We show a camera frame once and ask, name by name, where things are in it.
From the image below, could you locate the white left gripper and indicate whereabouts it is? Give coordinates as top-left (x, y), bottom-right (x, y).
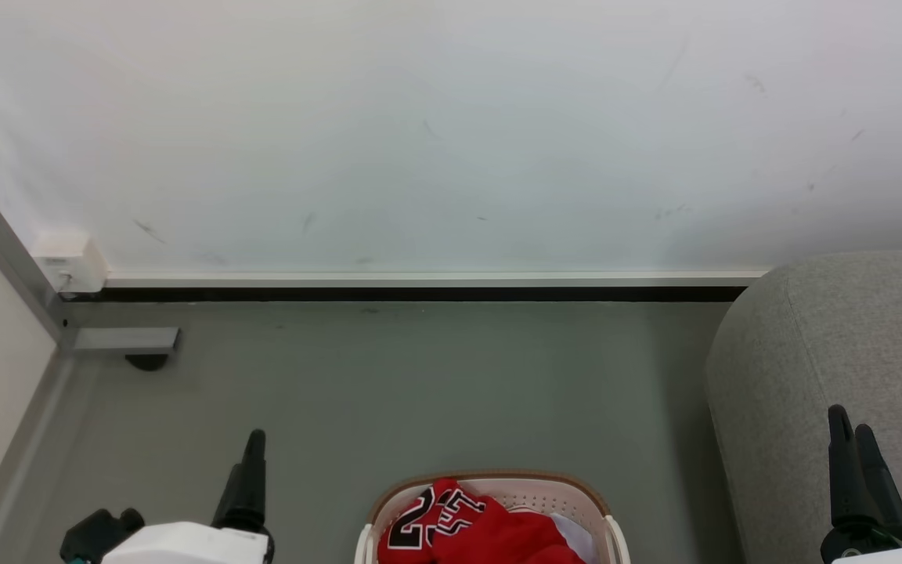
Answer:
top-left (103, 428), bottom-right (276, 564)

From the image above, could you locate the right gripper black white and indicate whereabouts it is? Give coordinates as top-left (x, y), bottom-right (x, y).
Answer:
top-left (820, 404), bottom-right (902, 564)

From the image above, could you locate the red basketball jersey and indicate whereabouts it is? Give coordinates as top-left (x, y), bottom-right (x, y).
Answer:
top-left (377, 478), bottom-right (586, 564)

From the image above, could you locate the grey fabric sofa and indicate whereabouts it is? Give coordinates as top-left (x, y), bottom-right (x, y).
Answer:
top-left (705, 249), bottom-right (902, 564)

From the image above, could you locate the white cloth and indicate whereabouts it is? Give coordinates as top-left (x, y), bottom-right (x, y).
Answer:
top-left (549, 511), bottom-right (601, 564)

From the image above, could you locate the white baseboard strip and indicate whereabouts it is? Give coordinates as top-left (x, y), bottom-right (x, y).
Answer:
top-left (103, 270), bottom-right (771, 289)

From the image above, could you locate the white laundry basket brown rim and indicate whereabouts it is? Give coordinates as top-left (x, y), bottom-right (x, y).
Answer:
top-left (355, 470), bottom-right (631, 564)

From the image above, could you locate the white plastic cable box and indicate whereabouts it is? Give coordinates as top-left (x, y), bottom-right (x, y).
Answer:
top-left (31, 233), bottom-right (108, 295)

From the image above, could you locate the grey metal frame post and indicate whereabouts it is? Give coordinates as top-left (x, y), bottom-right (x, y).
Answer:
top-left (0, 185), bottom-right (76, 564)

